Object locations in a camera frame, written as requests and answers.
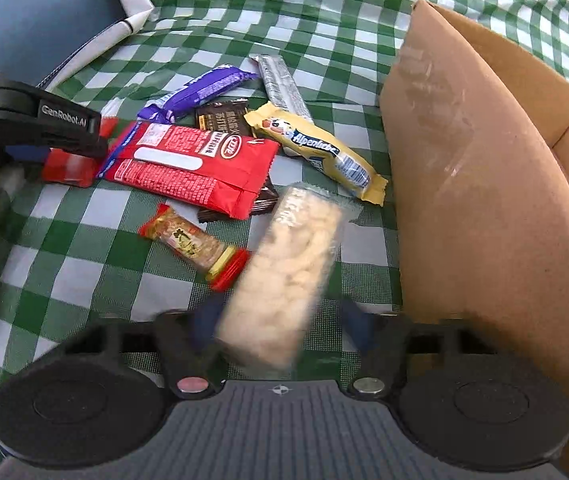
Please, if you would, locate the small red snack packet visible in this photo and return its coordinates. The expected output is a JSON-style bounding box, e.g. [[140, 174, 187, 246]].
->
[[40, 148, 106, 188]]

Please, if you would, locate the clear pack of white crackers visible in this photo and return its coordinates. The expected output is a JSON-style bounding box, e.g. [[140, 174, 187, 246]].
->
[[216, 184, 361, 370]]

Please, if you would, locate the brown red-ended snack bar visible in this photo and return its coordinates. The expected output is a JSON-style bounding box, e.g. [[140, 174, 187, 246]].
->
[[138, 204, 251, 292]]

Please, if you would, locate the purple Alpenliebe candy bar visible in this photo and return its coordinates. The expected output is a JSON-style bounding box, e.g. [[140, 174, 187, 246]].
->
[[137, 64, 260, 125]]

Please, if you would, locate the dark brown cracker packet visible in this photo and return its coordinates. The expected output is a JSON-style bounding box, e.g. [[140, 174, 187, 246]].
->
[[193, 97, 281, 224]]

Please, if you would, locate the yellow Alpenliebe candy bar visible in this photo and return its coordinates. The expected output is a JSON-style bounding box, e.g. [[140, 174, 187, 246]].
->
[[244, 102, 388, 206]]

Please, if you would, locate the silver snack bar wrapper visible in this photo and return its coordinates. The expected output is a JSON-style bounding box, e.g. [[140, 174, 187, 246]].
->
[[250, 54, 313, 122]]

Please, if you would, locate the navy white pillow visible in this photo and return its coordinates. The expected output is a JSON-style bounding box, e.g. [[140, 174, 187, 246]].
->
[[0, 0, 154, 90]]

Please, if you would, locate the brown cardboard box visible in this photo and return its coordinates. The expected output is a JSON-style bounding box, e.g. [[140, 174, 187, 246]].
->
[[380, 0, 569, 471]]

